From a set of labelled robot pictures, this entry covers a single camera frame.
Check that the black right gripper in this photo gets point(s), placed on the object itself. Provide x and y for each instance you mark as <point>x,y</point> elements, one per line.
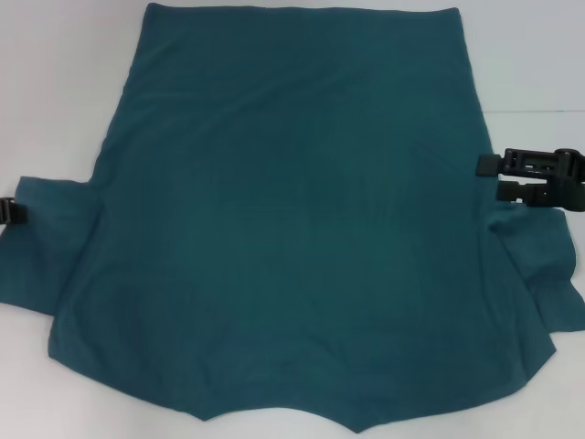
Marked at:
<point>573,183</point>

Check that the teal blue t-shirt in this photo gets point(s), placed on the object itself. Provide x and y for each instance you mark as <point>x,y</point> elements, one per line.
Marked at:
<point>292,183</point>

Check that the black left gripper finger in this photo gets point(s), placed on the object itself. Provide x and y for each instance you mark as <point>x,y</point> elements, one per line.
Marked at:
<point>13,211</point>

